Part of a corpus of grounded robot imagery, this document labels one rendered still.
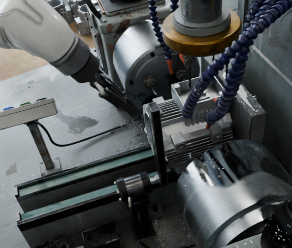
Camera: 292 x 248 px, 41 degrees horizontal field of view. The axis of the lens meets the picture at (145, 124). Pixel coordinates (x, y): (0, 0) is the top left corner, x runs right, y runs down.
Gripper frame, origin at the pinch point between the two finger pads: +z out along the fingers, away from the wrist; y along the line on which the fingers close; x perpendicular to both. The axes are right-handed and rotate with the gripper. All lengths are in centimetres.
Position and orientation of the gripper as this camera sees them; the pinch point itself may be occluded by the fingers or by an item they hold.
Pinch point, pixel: (129, 106)
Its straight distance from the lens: 105.5
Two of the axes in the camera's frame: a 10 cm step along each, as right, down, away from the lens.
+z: 5.7, 4.9, 6.6
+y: -3.0, -6.3, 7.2
